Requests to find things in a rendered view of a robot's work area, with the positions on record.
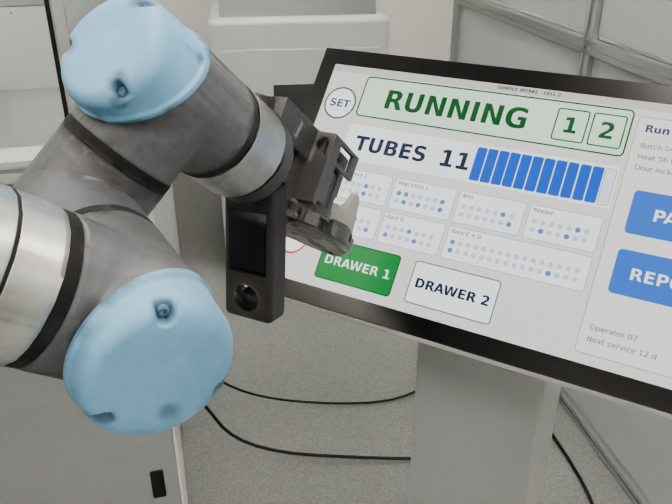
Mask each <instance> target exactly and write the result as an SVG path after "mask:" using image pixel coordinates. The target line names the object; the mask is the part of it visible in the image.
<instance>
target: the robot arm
mask: <svg viewBox="0 0 672 504"><path fill-rule="evenodd" d="M69 43H70V47H69V50H68V51H67V52H66V53H64V54H63V56H62V60H61V77H62V82H63V85H64V87H65V89H66V91H67V93H68V95H69V96H70V97H71V98H72V99H73V100H74V101H75V104H74V105H73V106H72V108H71V109H70V110H69V114H68V115H67V116H66V118H65V119H64V120H63V122H62V123H61V125H60V126H59V127H58V129H57V130H56V131H55V132H54V134H53V135H52V136H51V137H50V139H49V140H48V141H47V143H46V144H45V145H44V146H43V148H42V149H41V150H40V151H39V153H38V154H37V155H36V157H35V158H34V159H33V160H32V162H31V163H30V164H29V166H28V167H27V168H26V169H25V171H24V172H23V173H22V174H21V176H20V177H19V178H18V180H17V181H16V182H15V183H14V185H13V186H12V187H10V186H8V185H5V184H3V183H0V366H5V367H10V368H14V369H18V370H21V371H25V372H29V373H34V374H39V375H44V376H48V377H53V378H57V379H62V380H64V383H65V387H66V390H67V392H68V394H69V396H70V397H71V398H72V400H73V401H74V402H76V403H77V404H78V405H79V406H80V408H81V409H82V411H83V412H84V414H85V415H86V416H87V417H88V418H89V419H90V420H91V421H93V422H94V423H95V424H96V425H98V426H99V427H101V428H103V429H105V430H107V431H109V432H113V433H116V434H120V435H128V436H142V435H150V434H154V433H159V432H162V431H165V430H168V429H170V428H173V427H175V426H177V425H179V424H181V423H183V422H185V421H186V420H188V419H189V418H191V417H192V416H194V415H195V414H197V413H198V412H199V411H200V410H201V409H203V408H204V407H205V406H206V405H207V404H208V403H209V402H210V401H211V400H212V398H213V397H214V396H215V394H216V392H217V390H218V389H220V388H221V387H222V386H223V383H224V379H225V378H226V376H227V374H228V372H229V369H230V366H231V362H232V357H233V336H232V331H231V328H230V325H229V323H228V320H227V319H226V317H225V315H224V314H223V312H222V311H221V309H220V308H219V307H218V305H217V304H216V302H215V301H214V299H213V295H212V292H211V289H210V287H209V286H208V284H207V283H206V282H205V280H204V279H203V278H201V277H200V276H199V275H198V274H196V273H195V272H193V271H191V270H190V268H189V267H188V266H187V265H186V263H185V262H184V261H183V260H182V258H181V257H180V256H179V255H178V253H177V252H176V251H175V250H174V249H173V247H172V246H171V245H170V244H169V242H168V241H167V240H166V239H165V237H164V236H163V235H162V233H161V232H160V231H159V230H158V228H157V227H156V226H155V225H154V224H153V222H152V221H151V220H150V219H149V217H148V216H149V214H150V213H151V212H152V211H153V209H154V208H155V207H156V205H157V204H158V203H159V202H160V200H161V199H162V198H163V197H164V195H165V194H166V192H167V191H168V190H169V189H170V187H171V184H172V183H173V182H174V180H175V179H176V178H177V176H178V175H179V174H180V172H182V173H184V174H186V175H188V176H189V177H191V178H192V179H194V180H195V181H197V182H198V183H200V184H201V185H203V186H204V187H206V188H207V189H209V190H210V191H212V192H214V193H216V194H218V195H221V196H224V197H225V222H226V310H227V311H228V312H229V313H231V314H234V315H238V316H242V317H245V318H249V319H253V320H257V321H260V322H264V323H272V322H273V321H275V320H276V319H278V318H279V317H281V316H282V315H283V313H284V299H285V258H286V237H288V238H291V239H294V240H296V241H298V242H300V243H302V244H305V245H307V246H309V247H312V248H314V249H316V250H319V251H321V252H324V253H326V254H329V255H334V256H337V257H339V256H343V255H346V254H349V253H350V252H351V250H352V247H353V243H354V239H353V238H352V233H353V228H354V224H355V220H356V215H357V211H358V207H359V196H358V194H357V193H356V192H352V193H351V194H350V195H349V197H348V198H347V200H346V201H345V202H344V204H343V205H342V206H340V205H339V204H337V203H333V202H334V199H335V198H337V195H338V192H339V189H340V186H341V183H342V180H343V177H344V178H345V179H346V180H347V181H349V182H351V180H352V178H353V175H354V172H355V169H356V166H357V163H358V160H359V158H358V157H357V156H356V155H355V153H354V152H353V151H352V150H351V149H350V148H349V147H348V146H347V144H346V143H345V142H344V141H343V140H342V139H341V138H340V137H339V136H338V134H335V133H329V132H324V131H320V130H318V129H317V128H316V127H315V126H314V125H313V124H312V123H311V122H310V120H309V119H308V118H307V117H306V116H305V115H304V114H303V113H302V112H301V111H300V110H299V109H298V108H297V107H296V106H295V105H294V103H293V102H292V101H291V100H290V99H289V98H288V97H282V96H267V95H264V94H260V93H256V92H253V91H252V90H251V89H250V88H249V87H248V86H246V85H245V84H244V83H243V82H242V81H241V80H240V79H239V78H238V77H237V76H236V75H235V74H234V73H233V72H232V71H231V70H230V69H229V68H228V67H227V66H226V65H225V64H224V63H223V62H222V61H221V60H220V59H219V58H218V57H217V56H216V55H215V54H214V53H213V52H211V51H210V50H209V49H208V46H207V44H206V43H205V41H204V40H203V39H202V38H201V37H200V36H199V35H198V34H197V33H196V32H194V31H192V30H191V29H189V28H187V27H186V26H184V25H183V24H182V23H181V22H180V21H179V20H178V19H176V18H175V17H174V16H173V15H172V14H171V13H170V12H168V11H167V10H166V9H165V8H164V7H163V6H162V5H160V4H159V3H157V2H155V1H152V0H109V1H107V2H105V3H103V4H101V5H99V6H97V7H96V8H94V9H93V10H92V11H90V12H89V13H88V14H87V15H86V16H85V17H84V18H83V19H82V20H81V21H80V22H79V23H78V25H77V26H76V27H75V29H74V30H73V32H72V33H71V35H70V37H69ZM341 147H342V148H343V149H344V150H345V151H346V152H347V154H348V155H349V156H350V159H349V162H348V160H347V158H346V157H345V156H344V155H343V154H342V153H341V151H340V149H341ZM347 164H348V165H347ZM346 167H347V168H346ZM345 170H346V171H345Z"/></svg>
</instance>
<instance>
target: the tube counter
mask: <svg viewBox="0 0 672 504"><path fill-rule="evenodd" d="M620 168H621V167H616V166H610V165H604V164H598V163H591V162H585V161H579V160H573V159H567V158H561V157H555V156H549V155H543V154H537V153H530V152H524V151H518V150H512V149H506V148H500V147H494V146H488V145H482V144H475V143H469V142H463V141H457V140H451V139H445V138H444V139H443V142H442V145H441V148H440V151H439V154H438V157H437V160H436V163H435V166H434V169H433V172H432V175H433V176H439V177H444V178H449V179H454V180H460V181H465V182H470V183H475V184H481V185H486V186H491V187H496V188H502V189H507V190H512V191H517V192H523V193H528V194H533V195H538V196H544V197H549V198H554V199H559V200H565V201H570V202H575V203H580V204H586V205H591V206H596V207H601V208H607V209H609V207H610V203H611V200H612V196H613V192H614V189H615V185H616V182H617V178H618V175H619V171H620Z"/></svg>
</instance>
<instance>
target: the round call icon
mask: <svg viewBox="0 0 672 504"><path fill-rule="evenodd" d="M306 248H307V245H305V244H302V243H300V242H298V241H296V240H294V239H291V238H288V237H286V254H289V255H293V256H296V257H300V258H303V256H304V253H305V251H306Z"/></svg>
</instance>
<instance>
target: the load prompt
mask: <svg viewBox="0 0 672 504"><path fill-rule="evenodd" d="M636 111H637V110H634V109H626V108H618V107H610V106H602V105H594V104H587V103H579V102H571V101H563V100H555V99H548V98H540V97H532V96H524V95H516V94H508V93H501V92H493V91H485V90H477V89H469V88H461V87H454V86H446V85H438V84H430V83H422V82H415V81H407V80H399V79H391V78H383V77H375V76H368V78H367V80H366V83H365V86H364V89H363V92H362V95H361V98H360V100H359V103H358V106H357V109H356V112H355V116H361V117H367V118H374V119H380V120H386V121H393V122H399V123H405V124H412V125H418V126H424V127H431V128H437V129H443V130H450V131H456V132H462V133H469V134H475V135H481V136H488V137H494V138H500V139H507V140H513V141H519V142H526V143H532V144H538V145H545V146H551V147H557V148H564V149H570V150H576V151H583V152H589V153H595V154H602V155H608V156H614V157H621V158H623V157H624V154H625V150H626V146H627V143H628V139H629V136H630V132H631V129H632V125H633V122H634V118H635V115H636Z"/></svg>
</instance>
